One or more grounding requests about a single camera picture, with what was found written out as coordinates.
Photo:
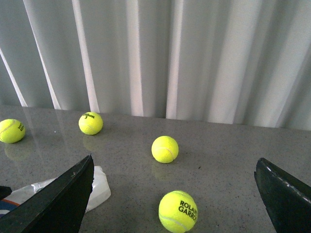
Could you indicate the plain yellow tennis ball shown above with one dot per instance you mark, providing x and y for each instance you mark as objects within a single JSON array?
[{"x": 165, "y": 149}]

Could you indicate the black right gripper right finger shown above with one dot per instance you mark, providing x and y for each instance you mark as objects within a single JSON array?
[{"x": 287, "y": 199}]

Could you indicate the Wilson 3 tennis ball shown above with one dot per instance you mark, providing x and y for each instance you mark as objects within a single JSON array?
[{"x": 90, "y": 123}]

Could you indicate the far left Wilson tennis ball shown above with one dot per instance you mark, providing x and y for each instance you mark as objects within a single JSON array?
[{"x": 11, "y": 131}]

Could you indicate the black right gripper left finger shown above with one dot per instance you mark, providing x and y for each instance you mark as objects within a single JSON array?
[{"x": 58, "y": 208}]

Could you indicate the white pleated curtain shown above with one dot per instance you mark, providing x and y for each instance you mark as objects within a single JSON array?
[{"x": 223, "y": 61}]

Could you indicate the Roland Garros tennis ball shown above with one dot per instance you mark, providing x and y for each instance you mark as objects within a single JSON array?
[{"x": 178, "y": 212}]

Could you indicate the clear Wilson tennis ball can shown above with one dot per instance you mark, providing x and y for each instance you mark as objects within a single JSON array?
[{"x": 100, "y": 193}]

